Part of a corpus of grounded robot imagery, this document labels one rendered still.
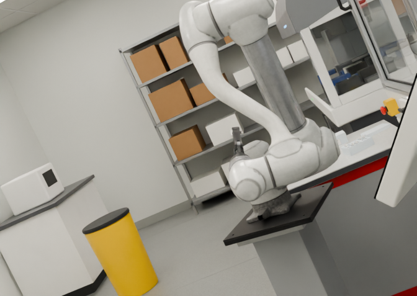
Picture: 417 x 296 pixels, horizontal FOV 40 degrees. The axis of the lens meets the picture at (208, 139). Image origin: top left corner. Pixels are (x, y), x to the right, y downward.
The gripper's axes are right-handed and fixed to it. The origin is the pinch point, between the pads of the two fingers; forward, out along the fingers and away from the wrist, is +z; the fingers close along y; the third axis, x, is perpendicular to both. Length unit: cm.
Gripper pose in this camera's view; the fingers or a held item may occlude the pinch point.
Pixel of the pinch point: (236, 148)
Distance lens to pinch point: 208.4
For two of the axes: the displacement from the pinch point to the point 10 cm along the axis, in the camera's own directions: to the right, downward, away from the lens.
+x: -9.9, 1.0, -0.2
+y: -0.9, -9.5, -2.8
